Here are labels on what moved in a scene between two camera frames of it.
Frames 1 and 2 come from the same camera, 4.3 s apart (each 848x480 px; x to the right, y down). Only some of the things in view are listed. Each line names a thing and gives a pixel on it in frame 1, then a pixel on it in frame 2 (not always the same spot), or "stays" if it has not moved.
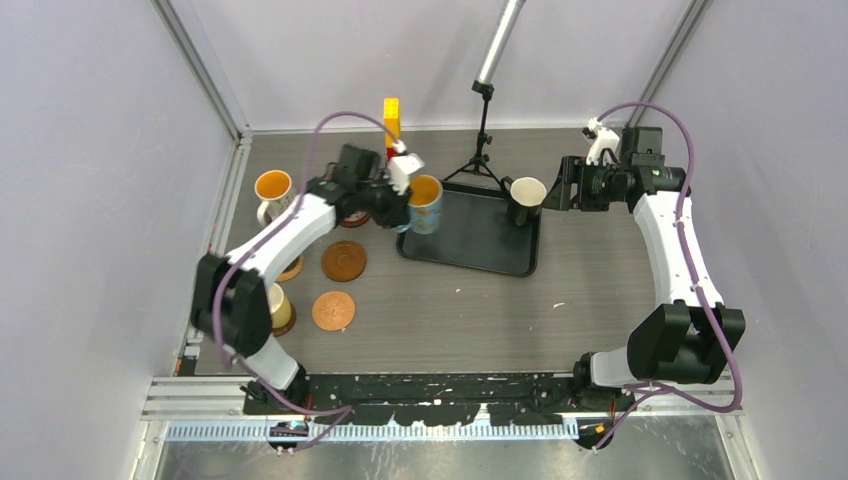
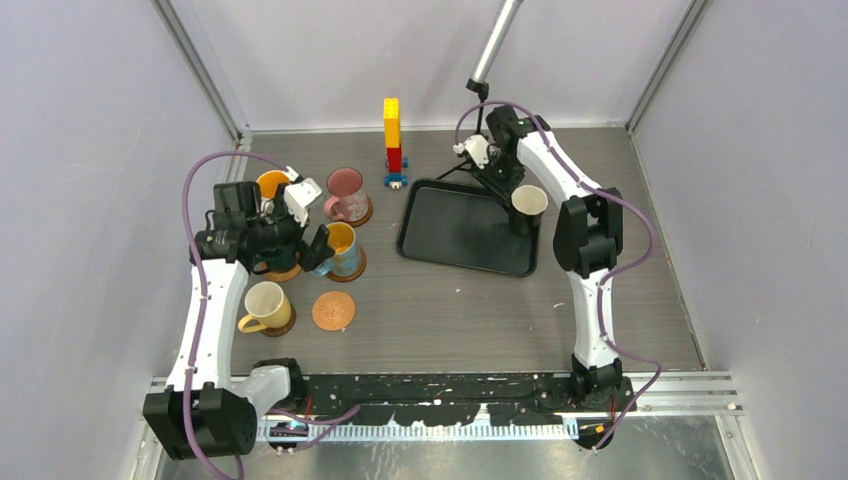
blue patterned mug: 424,205 -> 346,259
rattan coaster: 333,310 stays
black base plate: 429,398 stays
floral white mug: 274,187 stays
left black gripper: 398,212 -> 310,255
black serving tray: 476,233 stays
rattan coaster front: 292,270 stays
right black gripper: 573,171 -> 502,188
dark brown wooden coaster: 281,331 stays
